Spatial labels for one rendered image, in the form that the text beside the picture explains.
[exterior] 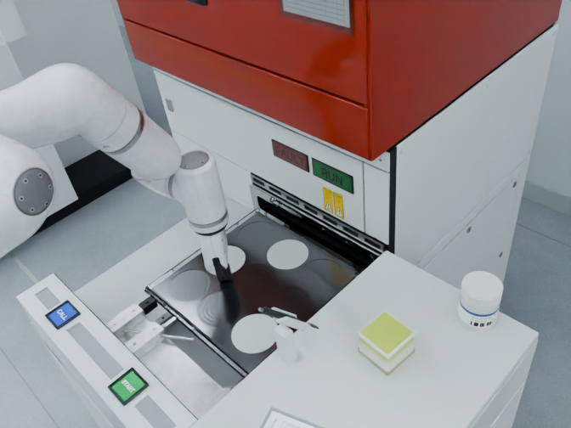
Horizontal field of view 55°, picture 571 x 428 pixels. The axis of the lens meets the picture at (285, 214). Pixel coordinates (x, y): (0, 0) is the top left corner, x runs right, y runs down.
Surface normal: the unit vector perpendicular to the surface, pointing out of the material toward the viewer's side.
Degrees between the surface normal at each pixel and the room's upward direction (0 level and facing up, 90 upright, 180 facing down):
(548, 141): 90
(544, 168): 90
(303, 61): 90
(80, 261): 0
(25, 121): 97
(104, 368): 0
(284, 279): 0
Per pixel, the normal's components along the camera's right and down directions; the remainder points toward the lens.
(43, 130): 0.18, 0.84
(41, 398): -0.11, -0.75
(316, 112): -0.70, 0.52
